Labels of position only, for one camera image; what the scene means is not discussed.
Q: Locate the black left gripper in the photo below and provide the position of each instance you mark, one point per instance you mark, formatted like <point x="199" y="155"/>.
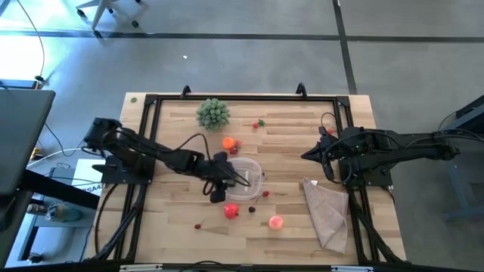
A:
<point x="219" y="175"/>

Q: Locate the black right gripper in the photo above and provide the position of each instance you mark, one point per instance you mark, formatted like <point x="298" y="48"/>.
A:
<point x="340" y="149"/>

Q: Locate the clear plastic tupperware container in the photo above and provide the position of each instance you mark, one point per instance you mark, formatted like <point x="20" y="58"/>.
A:
<point x="255" y="168"/>

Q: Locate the pink round fruit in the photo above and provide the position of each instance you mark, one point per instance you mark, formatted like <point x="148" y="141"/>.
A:
<point x="231" y="211"/>

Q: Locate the red cherry with stem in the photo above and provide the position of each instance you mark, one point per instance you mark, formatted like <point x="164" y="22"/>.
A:
<point x="266" y="193"/>
<point x="197" y="226"/>

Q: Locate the small pink peach with leaf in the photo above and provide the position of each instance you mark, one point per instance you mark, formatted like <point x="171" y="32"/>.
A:
<point x="238" y="143"/>

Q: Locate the small orange tomato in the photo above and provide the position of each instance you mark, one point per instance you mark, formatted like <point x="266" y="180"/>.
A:
<point x="228" y="143"/>

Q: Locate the red strawberry with green leaves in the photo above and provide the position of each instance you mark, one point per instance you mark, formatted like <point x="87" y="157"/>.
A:
<point x="256" y="125"/>

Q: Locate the large toy peach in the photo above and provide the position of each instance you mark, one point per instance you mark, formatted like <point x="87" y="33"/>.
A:
<point x="276" y="223"/>

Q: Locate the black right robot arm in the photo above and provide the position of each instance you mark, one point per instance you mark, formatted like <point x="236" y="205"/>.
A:
<point x="416" y="145"/>

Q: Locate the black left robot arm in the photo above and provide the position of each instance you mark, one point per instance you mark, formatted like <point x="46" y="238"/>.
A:
<point x="151" y="151"/>

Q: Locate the beige folded towel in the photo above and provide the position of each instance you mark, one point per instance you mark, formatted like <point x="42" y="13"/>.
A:
<point x="327" y="215"/>

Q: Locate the green succulent in white pot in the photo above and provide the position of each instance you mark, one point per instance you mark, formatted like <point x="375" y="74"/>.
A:
<point x="213" y="114"/>

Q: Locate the white box with lettering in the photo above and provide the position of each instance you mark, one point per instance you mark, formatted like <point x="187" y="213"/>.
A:
<point x="85" y="170"/>

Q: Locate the clear bottle with teal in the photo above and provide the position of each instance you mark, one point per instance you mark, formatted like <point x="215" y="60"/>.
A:
<point x="62" y="213"/>

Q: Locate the white office chair base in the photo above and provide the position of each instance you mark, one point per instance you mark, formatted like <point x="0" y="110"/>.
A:
<point x="100" y="11"/>

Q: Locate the dark grey desk top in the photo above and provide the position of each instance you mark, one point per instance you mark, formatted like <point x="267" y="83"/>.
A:
<point x="22" y="140"/>

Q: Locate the black metal table frame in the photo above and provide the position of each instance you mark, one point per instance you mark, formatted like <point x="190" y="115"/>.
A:
<point x="246" y="97"/>

